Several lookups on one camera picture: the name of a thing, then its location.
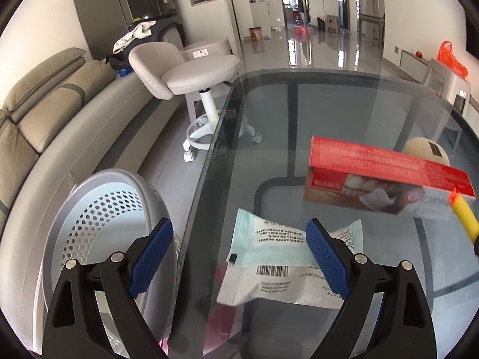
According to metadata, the yellow foam dart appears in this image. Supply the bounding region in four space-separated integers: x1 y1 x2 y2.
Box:
448 189 478 243

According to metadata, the grey perforated trash basket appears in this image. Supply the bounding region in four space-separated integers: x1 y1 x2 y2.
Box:
43 169 178 358

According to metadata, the small brown trash bin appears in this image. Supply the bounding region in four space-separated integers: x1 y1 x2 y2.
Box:
249 27 262 42

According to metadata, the cream wool polishing pad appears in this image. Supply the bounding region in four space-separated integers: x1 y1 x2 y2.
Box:
402 137 450 166

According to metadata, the red toothpaste box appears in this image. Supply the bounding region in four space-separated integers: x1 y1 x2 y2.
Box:
304 137 476 220

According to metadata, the white plastic stool right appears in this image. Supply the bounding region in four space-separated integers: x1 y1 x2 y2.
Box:
422 58 471 115

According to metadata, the white green plastic wrapper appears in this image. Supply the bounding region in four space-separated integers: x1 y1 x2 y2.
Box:
217 208 343 310

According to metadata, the orange plastic bag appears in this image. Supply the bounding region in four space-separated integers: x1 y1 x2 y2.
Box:
437 41 469 79

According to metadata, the grey leather sofa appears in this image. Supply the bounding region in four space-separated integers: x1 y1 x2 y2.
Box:
1 47 181 352

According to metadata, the pink toy on floor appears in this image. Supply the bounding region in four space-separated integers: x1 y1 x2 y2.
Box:
294 25 309 42

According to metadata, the pile of clothes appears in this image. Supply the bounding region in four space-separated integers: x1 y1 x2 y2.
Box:
105 19 187 77

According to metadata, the white swivel stool chair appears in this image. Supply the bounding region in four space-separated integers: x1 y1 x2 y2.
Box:
128 42 240 163

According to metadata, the white plastic step stool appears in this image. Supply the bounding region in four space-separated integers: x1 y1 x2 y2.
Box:
180 37 233 61

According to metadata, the dark grey refrigerator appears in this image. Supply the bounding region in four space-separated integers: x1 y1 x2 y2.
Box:
73 0 183 60

